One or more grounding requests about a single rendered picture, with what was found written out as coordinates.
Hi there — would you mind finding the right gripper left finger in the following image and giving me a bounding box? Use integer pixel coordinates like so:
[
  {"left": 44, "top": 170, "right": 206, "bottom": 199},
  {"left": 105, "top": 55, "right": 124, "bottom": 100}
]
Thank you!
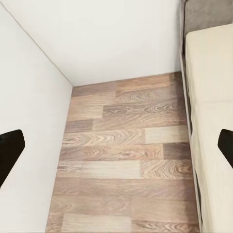
[{"left": 0, "top": 129, "right": 25, "bottom": 187}]

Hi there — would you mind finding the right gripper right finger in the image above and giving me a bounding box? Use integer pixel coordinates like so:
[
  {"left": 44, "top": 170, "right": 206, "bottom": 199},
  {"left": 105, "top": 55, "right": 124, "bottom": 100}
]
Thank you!
[{"left": 217, "top": 129, "right": 233, "bottom": 168}]

